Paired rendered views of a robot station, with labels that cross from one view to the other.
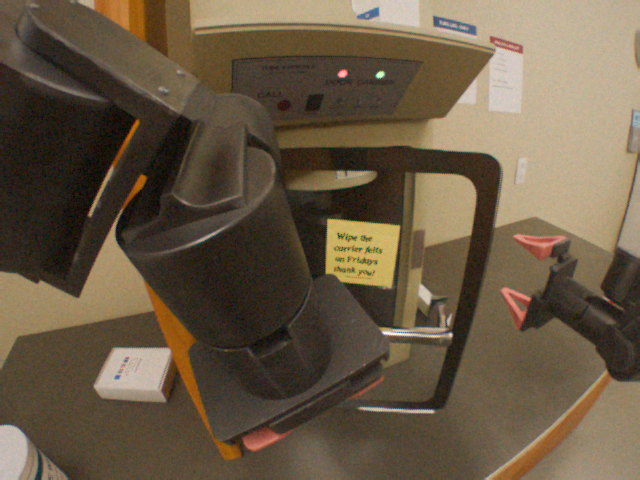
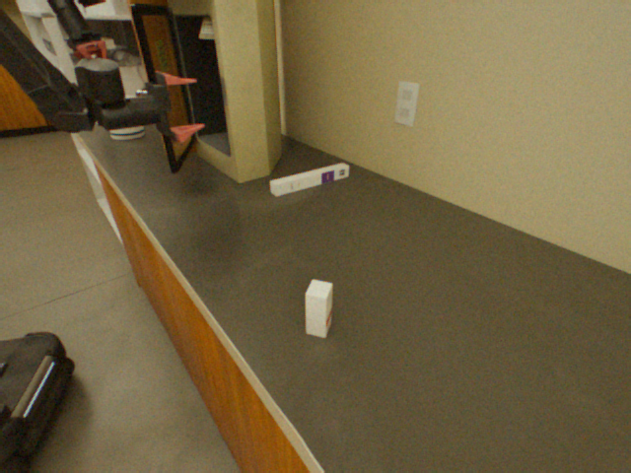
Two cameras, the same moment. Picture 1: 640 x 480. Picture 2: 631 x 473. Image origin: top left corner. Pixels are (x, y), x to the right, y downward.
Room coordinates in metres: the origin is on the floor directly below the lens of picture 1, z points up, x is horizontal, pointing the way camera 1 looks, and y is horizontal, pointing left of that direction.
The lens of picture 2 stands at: (0.38, -1.19, 1.37)
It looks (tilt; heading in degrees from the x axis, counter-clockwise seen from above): 32 degrees down; 72
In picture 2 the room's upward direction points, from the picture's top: straight up
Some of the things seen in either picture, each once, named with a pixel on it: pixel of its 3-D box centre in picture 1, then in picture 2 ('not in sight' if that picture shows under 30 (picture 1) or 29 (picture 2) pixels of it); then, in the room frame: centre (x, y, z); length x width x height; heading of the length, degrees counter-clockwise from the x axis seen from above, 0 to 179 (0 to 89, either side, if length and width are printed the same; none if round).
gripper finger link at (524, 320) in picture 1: (525, 296); (182, 122); (0.34, -0.31, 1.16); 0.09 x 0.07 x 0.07; 20
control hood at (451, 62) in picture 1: (353, 77); not in sight; (0.35, -0.04, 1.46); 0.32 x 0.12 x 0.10; 110
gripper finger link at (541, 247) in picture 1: (536, 256); (175, 90); (0.34, -0.31, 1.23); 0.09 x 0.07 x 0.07; 20
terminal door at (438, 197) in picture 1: (351, 313); (170, 90); (0.31, -0.04, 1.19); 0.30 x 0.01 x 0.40; 78
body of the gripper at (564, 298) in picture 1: (568, 301); (146, 110); (0.28, -0.34, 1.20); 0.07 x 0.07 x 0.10; 20
